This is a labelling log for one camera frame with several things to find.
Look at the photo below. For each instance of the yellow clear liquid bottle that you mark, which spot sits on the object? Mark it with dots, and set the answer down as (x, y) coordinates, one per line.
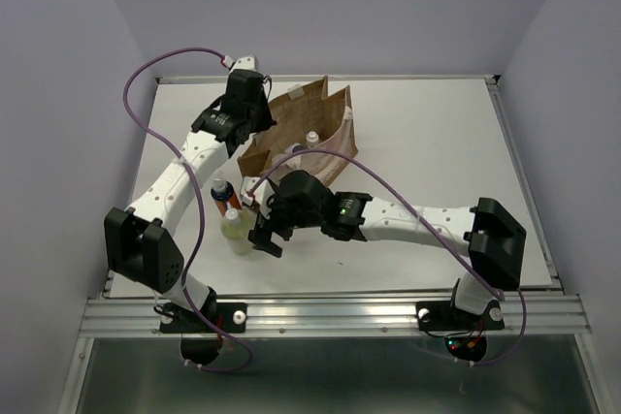
(312, 139)

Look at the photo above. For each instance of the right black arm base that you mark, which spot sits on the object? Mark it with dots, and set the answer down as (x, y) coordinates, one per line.
(463, 333)

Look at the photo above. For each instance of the orange spray bottle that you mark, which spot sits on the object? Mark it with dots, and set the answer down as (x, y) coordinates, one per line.
(224, 195)

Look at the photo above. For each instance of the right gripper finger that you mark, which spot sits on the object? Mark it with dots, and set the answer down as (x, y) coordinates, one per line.
(269, 247)
(260, 237)

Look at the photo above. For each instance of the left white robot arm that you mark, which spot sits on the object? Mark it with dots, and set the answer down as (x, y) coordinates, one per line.
(140, 238)

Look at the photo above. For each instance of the brown canvas tote bag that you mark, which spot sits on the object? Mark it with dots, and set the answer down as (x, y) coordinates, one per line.
(301, 109)

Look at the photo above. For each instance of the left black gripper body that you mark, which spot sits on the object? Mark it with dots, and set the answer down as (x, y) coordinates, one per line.
(259, 114)

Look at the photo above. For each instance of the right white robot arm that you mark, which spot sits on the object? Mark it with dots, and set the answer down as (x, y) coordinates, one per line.
(486, 239)

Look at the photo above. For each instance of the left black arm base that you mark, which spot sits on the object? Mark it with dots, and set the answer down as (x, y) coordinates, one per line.
(200, 344)

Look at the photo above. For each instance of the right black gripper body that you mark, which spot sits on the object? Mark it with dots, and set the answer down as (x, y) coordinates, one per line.
(290, 219)

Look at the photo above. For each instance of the aluminium front rail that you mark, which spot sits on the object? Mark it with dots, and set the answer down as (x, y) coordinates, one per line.
(323, 317)

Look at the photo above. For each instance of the white bottle black cap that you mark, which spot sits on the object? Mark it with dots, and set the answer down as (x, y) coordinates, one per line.
(294, 148)

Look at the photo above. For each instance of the green lotion bottle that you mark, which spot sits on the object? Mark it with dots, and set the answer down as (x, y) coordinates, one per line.
(235, 226)

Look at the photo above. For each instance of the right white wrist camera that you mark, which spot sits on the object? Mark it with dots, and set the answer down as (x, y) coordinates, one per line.
(256, 195)

